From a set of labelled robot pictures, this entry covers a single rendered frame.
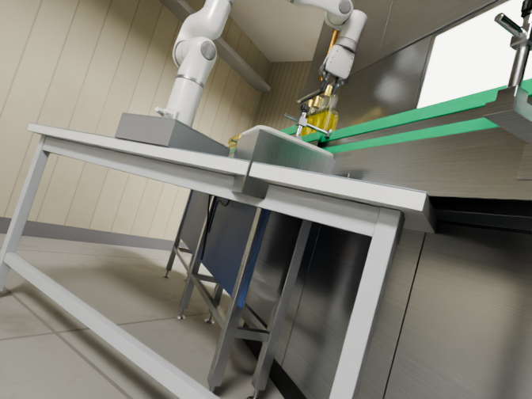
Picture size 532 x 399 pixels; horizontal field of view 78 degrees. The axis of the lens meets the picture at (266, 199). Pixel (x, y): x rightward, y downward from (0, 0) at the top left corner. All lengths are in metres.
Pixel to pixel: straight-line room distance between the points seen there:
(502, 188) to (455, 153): 0.12
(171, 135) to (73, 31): 2.35
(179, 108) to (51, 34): 2.15
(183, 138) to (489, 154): 0.75
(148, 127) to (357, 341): 0.80
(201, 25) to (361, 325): 1.01
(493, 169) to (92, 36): 3.08
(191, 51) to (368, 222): 0.78
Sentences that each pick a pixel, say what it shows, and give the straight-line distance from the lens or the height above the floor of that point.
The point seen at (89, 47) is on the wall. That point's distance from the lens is 3.30.
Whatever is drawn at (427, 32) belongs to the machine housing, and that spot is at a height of 1.35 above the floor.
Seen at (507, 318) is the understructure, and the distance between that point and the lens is 0.82.
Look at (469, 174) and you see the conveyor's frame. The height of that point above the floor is 0.80.
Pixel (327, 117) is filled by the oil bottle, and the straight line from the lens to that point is 1.24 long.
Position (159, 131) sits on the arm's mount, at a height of 0.79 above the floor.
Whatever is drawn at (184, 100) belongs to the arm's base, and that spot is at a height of 0.92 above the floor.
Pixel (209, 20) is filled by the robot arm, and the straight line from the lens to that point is 1.23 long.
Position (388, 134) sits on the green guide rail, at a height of 0.92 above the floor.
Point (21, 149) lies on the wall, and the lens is 3.07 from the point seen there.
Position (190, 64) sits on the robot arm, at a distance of 1.16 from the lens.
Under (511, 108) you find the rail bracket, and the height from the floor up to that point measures 0.84.
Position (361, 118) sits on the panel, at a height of 1.09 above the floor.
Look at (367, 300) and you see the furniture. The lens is 0.67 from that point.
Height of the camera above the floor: 0.62
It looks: 4 degrees up
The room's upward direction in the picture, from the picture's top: 16 degrees clockwise
